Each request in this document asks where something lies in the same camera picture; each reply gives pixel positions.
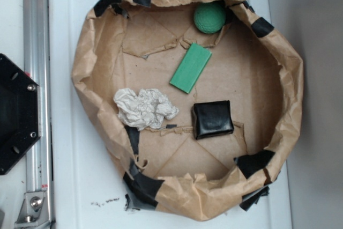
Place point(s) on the green rectangular block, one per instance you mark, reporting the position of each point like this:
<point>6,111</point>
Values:
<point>190,68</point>

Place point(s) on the crumpled white paper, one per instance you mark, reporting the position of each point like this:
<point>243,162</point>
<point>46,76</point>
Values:
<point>148,108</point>

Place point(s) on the brown paper bag tray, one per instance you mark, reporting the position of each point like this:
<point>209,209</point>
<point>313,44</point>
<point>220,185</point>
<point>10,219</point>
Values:
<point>139,44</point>

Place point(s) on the black taped cube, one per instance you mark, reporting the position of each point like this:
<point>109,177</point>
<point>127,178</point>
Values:
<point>211,119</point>

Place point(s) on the green dimpled ball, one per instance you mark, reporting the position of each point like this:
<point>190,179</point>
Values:
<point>209,18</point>

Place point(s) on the white plastic board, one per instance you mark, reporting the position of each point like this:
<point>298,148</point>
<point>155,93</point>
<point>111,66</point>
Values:
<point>89,192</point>

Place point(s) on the aluminium extrusion rail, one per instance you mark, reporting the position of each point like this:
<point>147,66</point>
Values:
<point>39,161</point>

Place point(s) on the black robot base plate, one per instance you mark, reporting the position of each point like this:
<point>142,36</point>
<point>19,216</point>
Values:
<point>20,127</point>

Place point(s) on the metal corner bracket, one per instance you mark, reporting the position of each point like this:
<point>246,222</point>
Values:
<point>34,212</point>

